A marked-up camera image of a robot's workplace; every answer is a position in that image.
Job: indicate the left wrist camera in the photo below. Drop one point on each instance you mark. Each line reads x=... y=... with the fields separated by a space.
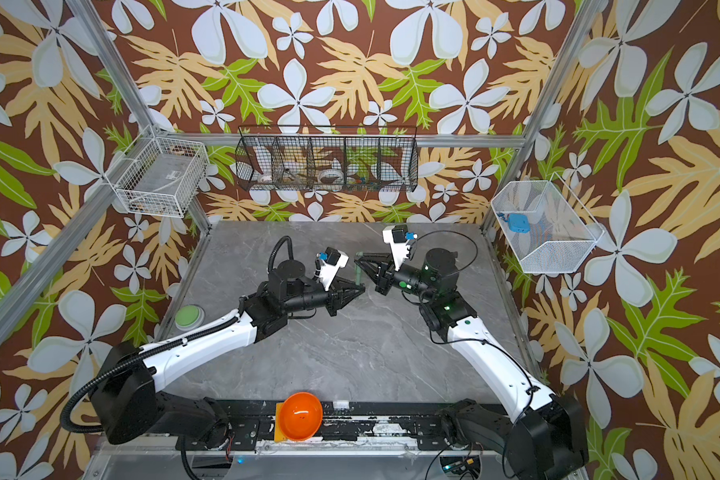
x=328 y=263

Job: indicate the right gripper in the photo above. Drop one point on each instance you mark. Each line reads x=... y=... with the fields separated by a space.
x=385 y=276

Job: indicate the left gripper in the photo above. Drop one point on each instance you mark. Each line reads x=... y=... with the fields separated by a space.
x=335 y=294

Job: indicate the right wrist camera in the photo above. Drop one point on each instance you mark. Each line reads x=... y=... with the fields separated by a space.
x=400 y=240

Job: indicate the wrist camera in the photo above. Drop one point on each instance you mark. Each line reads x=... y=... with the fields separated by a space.
x=400 y=240
x=328 y=263

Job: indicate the white wire basket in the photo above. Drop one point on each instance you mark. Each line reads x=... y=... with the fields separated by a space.
x=158 y=174

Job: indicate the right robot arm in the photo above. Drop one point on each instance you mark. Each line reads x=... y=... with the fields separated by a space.
x=540 y=435

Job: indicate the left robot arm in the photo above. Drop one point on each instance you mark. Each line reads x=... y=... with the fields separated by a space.
x=128 y=398

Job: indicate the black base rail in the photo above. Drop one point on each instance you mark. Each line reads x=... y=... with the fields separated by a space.
x=246 y=424

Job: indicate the orange bowl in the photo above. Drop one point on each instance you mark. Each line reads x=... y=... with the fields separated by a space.
x=300 y=417

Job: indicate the blue object in basket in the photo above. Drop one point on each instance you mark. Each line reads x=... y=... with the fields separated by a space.
x=518 y=223

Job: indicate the white mesh basket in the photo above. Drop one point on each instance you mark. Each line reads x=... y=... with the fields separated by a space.
x=563 y=230

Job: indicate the black wire basket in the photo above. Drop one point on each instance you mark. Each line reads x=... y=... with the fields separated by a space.
x=330 y=158

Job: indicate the green push button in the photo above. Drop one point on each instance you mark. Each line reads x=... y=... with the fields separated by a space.
x=189 y=317

